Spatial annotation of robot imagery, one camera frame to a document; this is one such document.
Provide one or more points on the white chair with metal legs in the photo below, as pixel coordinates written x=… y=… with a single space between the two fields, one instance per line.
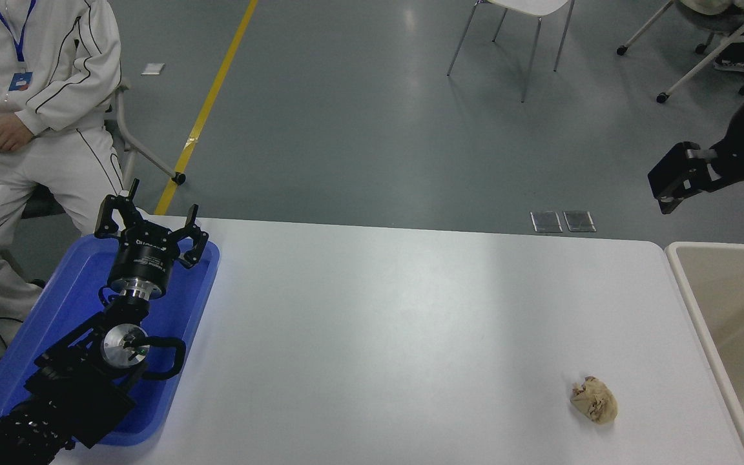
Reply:
x=530 y=19

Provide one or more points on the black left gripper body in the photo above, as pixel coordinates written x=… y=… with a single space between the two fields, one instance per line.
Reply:
x=143 y=258

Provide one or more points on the blue plastic tray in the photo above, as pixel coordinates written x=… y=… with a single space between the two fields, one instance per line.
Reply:
x=178 y=303

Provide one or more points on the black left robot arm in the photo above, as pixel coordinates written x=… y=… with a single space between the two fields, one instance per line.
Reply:
x=68 y=387

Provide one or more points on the white-framed office chair with castors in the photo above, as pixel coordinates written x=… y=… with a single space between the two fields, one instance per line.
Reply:
x=714 y=26

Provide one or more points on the metal floor socket plate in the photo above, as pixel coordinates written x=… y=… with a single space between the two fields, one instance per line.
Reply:
x=546 y=221
x=579 y=221

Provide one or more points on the person's left hand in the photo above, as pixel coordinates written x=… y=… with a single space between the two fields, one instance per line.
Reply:
x=10 y=134

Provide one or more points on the tan paper ball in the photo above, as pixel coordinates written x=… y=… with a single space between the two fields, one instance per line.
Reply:
x=595 y=400

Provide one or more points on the grey chair with castors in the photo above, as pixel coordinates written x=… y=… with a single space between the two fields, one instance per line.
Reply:
x=143 y=152

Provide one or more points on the large pale bin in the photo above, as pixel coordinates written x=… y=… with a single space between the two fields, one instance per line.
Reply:
x=740 y=323

